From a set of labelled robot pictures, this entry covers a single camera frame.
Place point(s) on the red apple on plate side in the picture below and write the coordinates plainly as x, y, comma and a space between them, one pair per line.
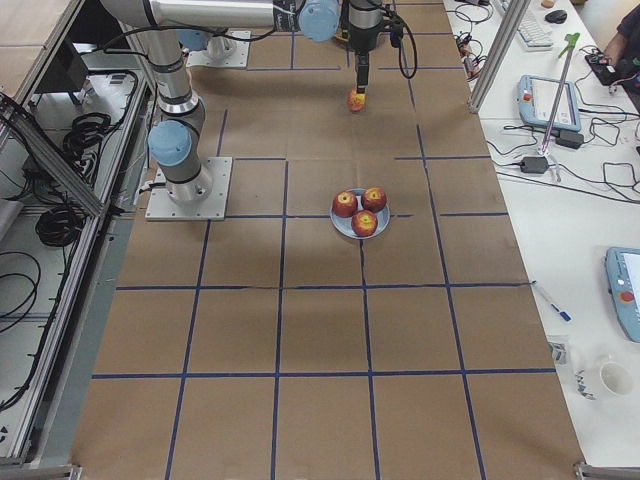
345, 204

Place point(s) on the teach pendant far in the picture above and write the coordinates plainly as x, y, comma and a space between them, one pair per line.
536, 96

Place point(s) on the red yellow apple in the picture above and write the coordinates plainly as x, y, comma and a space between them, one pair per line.
356, 101

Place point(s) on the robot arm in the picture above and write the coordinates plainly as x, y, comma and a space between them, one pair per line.
316, 20
174, 140

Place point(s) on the aluminium frame post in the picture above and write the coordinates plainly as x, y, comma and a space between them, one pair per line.
497, 52

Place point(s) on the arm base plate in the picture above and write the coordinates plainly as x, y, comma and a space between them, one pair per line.
205, 198
223, 53

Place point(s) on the grey round plate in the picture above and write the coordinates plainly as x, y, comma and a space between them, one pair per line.
343, 225

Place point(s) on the red apple on plate front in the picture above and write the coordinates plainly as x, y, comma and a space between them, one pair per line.
364, 223

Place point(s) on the white keyboard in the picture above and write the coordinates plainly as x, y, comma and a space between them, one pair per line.
532, 35

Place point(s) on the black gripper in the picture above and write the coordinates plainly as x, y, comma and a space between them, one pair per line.
362, 39

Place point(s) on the teach pendant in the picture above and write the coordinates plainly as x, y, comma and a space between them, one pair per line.
536, 96
622, 271

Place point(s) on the teach pendant near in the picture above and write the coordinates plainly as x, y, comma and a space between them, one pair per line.
622, 271

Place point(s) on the black power adapter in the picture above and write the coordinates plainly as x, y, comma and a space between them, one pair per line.
534, 165

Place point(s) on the white mug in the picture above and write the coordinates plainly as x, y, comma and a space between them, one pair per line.
604, 378

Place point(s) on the black computer mouse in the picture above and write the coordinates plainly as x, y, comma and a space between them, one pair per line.
556, 17

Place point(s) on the red apple on plate back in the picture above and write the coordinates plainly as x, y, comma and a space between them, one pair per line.
374, 199

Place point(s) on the blue white pen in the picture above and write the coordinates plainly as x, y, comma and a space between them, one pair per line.
561, 312

